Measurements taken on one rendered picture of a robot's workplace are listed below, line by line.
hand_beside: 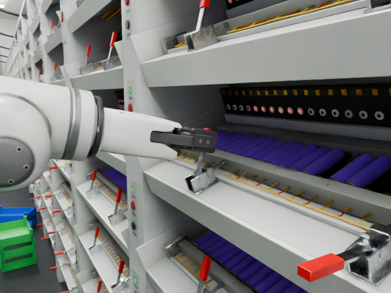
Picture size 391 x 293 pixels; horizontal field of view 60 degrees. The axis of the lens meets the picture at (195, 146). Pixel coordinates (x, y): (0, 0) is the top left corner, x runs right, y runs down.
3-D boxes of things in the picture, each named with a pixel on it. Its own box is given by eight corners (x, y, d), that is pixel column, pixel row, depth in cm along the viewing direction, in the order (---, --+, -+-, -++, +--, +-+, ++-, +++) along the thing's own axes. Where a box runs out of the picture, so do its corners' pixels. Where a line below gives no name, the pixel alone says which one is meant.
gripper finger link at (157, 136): (124, 136, 41) (144, 136, 46) (184, 147, 39) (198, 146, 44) (125, 127, 41) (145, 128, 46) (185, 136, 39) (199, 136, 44)
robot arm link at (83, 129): (54, 153, 43) (78, 154, 45) (66, 165, 36) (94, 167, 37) (62, 88, 43) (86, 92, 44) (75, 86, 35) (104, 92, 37)
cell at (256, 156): (287, 150, 52) (256, 168, 49) (278, 149, 54) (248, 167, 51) (284, 139, 52) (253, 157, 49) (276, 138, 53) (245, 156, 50)
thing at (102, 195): (136, 266, 77) (113, 215, 72) (80, 196, 129) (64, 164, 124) (207, 221, 85) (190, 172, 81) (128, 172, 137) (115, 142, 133)
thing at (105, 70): (131, 88, 71) (105, 21, 66) (74, 90, 123) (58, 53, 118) (208, 58, 79) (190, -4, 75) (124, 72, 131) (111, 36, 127)
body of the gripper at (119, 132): (71, 150, 45) (149, 157, 51) (88, 164, 36) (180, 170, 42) (78, 94, 44) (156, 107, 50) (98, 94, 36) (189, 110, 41)
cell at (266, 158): (297, 152, 50) (266, 171, 48) (288, 150, 52) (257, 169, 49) (294, 140, 50) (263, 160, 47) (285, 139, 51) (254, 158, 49)
